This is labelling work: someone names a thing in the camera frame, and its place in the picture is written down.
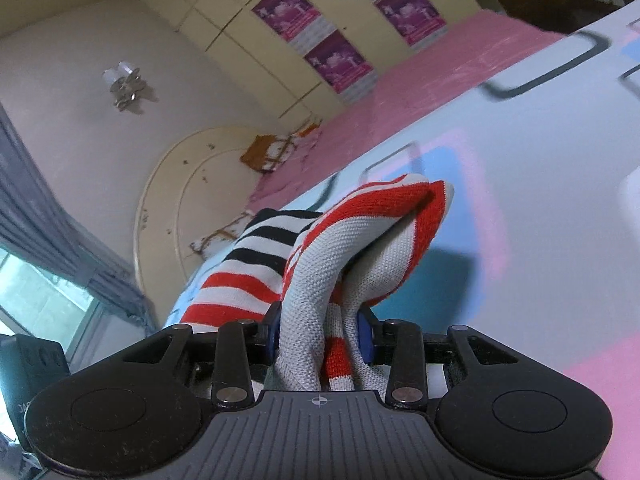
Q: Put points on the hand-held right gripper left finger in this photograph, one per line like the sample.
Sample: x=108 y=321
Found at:
x=272 y=332

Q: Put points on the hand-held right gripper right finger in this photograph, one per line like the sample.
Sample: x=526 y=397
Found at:
x=365 y=337

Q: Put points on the red black striped white garment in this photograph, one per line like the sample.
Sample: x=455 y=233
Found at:
x=320 y=260

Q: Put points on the window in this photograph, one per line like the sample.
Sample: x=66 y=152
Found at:
x=45 y=305

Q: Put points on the orange patterned pillow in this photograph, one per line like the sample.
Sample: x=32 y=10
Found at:
x=222 y=235
x=267 y=152

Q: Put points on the grey curtain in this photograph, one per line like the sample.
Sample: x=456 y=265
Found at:
x=60 y=240

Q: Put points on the cream wooden headboard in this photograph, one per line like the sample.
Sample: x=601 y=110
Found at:
x=170 y=200

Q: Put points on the printed light blue blanket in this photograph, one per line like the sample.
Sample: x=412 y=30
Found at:
x=525 y=210

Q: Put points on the pink bedsheet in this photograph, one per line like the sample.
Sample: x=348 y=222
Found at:
x=400 y=95

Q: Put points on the ceiling lamp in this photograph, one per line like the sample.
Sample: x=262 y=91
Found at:
x=125 y=85

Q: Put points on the cream wardrobe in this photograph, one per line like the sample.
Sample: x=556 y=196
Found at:
x=225 y=15

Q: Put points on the purple wall poster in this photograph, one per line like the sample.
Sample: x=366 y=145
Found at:
x=410 y=10
x=292 y=12
x=342 y=62

